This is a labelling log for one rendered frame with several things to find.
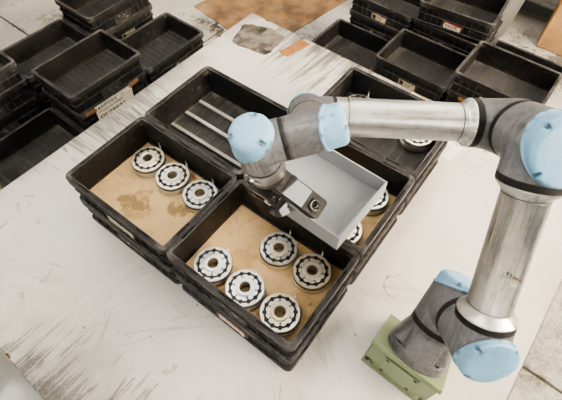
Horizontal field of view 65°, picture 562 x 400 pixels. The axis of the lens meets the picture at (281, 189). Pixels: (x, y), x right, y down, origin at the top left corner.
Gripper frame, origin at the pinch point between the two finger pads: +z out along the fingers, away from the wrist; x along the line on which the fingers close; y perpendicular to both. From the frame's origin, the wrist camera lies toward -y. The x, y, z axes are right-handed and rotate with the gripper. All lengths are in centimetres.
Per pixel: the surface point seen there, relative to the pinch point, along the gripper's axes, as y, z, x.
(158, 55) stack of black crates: 138, 88, -55
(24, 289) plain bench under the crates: 61, 22, 56
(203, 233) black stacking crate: 21.9, 17.0, 14.7
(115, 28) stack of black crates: 162, 78, -53
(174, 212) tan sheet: 35.5, 21.5, 14.1
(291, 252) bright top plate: -0.4, 21.2, 5.7
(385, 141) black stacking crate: -2, 39, -44
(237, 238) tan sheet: 15.0, 22.7, 10.3
